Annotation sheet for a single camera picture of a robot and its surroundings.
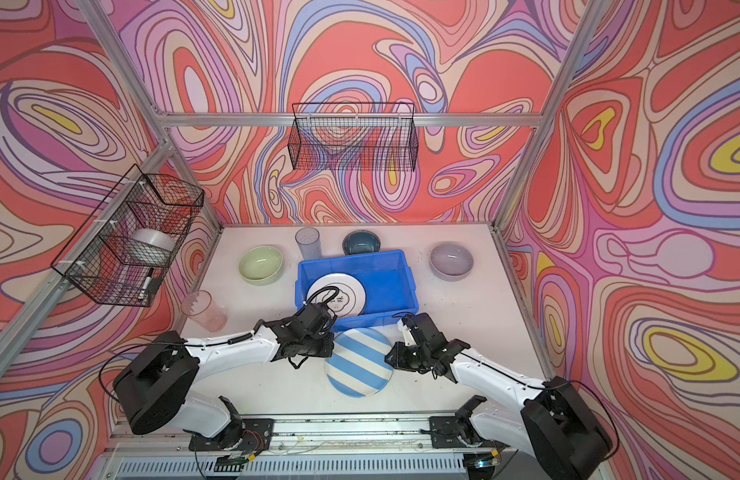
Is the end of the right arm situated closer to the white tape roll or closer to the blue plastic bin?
the blue plastic bin

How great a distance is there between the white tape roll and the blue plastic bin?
0.36 meters

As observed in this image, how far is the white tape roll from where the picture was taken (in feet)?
2.33

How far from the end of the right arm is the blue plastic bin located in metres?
0.17

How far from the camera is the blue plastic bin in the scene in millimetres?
926

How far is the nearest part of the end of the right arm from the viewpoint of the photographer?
62 cm

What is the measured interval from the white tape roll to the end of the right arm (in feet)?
2.05
